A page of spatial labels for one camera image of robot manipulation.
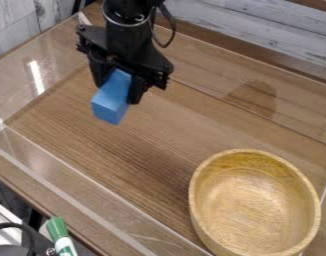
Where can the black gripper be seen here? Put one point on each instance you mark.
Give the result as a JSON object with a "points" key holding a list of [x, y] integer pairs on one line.
{"points": [[121, 45]]}

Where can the blue rectangular block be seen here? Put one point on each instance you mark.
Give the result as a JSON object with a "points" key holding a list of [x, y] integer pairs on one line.
{"points": [[108, 103]]}

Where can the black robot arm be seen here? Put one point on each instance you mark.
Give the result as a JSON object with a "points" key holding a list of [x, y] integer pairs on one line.
{"points": [[131, 5]]}

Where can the brown wooden bowl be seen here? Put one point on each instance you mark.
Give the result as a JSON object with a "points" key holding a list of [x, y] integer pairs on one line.
{"points": [[253, 206]]}

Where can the green and white marker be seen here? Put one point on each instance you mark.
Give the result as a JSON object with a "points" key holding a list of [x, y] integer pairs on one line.
{"points": [[58, 235]]}

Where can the clear acrylic tray wall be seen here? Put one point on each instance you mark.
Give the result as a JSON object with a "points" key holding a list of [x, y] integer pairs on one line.
{"points": [[101, 220]]}

